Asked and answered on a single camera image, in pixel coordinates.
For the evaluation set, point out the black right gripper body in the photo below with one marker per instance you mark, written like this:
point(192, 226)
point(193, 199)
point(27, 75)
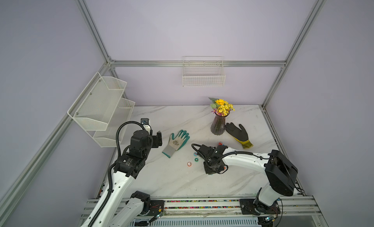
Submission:
point(210, 168)

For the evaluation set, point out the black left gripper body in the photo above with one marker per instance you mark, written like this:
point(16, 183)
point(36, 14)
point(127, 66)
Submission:
point(150, 143)

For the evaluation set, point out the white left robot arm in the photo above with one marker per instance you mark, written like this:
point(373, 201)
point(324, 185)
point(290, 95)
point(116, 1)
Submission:
point(121, 174)

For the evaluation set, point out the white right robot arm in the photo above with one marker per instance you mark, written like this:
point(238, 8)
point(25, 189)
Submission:
point(280, 172)

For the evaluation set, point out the green grey work glove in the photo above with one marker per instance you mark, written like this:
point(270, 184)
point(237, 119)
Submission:
point(176, 142)

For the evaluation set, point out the dark glass flower vase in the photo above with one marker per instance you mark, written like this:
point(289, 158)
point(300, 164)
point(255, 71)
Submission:
point(218, 125)

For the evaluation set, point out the black yellow work glove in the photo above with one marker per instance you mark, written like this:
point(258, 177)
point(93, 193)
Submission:
point(239, 134)

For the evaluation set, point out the white two-tier mesh shelf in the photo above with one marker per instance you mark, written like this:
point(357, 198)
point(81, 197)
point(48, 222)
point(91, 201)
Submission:
point(102, 108)

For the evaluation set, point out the yellow artificial flower bouquet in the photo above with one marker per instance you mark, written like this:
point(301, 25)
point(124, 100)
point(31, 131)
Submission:
point(220, 107)

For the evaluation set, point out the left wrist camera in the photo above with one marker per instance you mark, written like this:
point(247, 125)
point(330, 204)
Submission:
point(146, 124)

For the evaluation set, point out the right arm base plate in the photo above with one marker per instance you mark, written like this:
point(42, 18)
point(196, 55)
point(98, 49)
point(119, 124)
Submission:
point(255, 207)

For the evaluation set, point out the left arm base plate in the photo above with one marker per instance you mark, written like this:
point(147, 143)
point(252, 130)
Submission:
point(154, 208)

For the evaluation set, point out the white wire wall basket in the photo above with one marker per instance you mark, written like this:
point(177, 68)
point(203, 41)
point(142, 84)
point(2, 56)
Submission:
point(203, 71)

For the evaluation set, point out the aluminium front rail frame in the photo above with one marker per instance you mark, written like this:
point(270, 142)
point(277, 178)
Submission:
point(224, 212)

